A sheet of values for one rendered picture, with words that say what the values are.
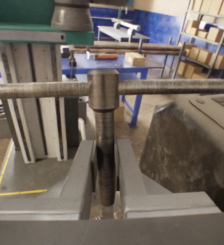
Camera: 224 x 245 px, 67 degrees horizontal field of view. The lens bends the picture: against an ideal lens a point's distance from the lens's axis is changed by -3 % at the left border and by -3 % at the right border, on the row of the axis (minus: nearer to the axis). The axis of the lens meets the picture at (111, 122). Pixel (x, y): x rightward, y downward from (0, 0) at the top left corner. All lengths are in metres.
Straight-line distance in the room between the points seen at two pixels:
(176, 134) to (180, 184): 0.09
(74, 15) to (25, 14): 0.28
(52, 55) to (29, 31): 0.26
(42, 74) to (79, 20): 0.46
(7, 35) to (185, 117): 0.76
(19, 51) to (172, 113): 0.97
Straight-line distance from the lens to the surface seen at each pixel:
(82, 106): 2.27
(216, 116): 0.31
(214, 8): 4.29
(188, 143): 0.31
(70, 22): 0.83
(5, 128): 2.32
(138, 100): 2.31
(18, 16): 1.03
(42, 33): 0.85
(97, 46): 3.33
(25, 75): 1.19
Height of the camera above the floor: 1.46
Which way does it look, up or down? 35 degrees down
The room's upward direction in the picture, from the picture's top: 7 degrees clockwise
